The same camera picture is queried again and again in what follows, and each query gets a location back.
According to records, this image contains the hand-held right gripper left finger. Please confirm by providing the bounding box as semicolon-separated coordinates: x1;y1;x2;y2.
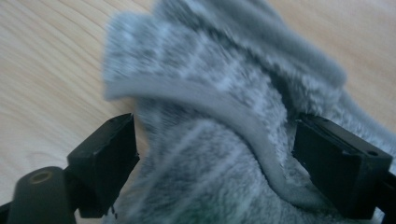
66;113;140;219

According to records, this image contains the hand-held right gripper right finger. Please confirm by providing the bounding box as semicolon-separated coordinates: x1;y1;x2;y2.
291;113;394;220

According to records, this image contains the grey fluffy cloth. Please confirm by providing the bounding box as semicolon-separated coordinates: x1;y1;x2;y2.
102;0;396;224

